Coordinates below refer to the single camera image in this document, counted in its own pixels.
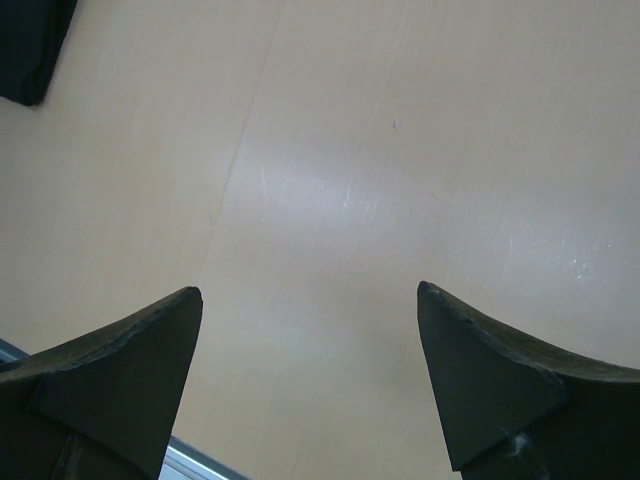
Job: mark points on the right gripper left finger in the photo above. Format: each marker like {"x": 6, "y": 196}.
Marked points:
{"x": 103, "y": 405}

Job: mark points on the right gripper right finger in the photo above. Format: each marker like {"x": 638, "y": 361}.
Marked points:
{"x": 512, "y": 406}

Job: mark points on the black long sleeve shirt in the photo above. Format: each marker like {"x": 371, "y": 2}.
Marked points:
{"x": 32, "y": 35}

